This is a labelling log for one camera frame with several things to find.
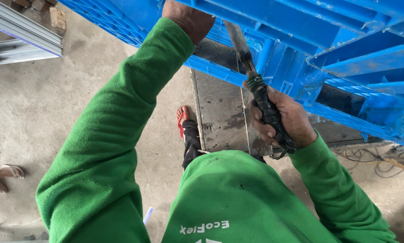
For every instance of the small metal scrap pieces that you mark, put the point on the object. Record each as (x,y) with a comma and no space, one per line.
(6,233)

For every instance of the blue plastic pallet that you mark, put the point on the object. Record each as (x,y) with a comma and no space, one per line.
(340,40)

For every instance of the red flip-flop sandal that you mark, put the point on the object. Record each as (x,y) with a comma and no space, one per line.
(181,118)

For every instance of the white blue plastic strip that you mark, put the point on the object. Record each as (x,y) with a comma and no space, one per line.
(148,215)

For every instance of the wooden blocks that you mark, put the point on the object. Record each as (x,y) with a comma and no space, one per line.
(53,15)

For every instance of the person's left hand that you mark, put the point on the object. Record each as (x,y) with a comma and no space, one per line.
(188,17)

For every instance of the stack of aluminium profiles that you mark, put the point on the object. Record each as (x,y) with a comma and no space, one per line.
(19,37)

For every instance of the wooden stick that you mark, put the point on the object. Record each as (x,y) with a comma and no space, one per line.
(402,166)

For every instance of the person's green sweatshirt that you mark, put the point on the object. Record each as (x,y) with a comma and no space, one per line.
(242,199)

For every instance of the person's black trouser leg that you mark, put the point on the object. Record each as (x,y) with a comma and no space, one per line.
(191,141)

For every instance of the person's right hand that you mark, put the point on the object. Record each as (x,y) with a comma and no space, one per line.
(294,118)

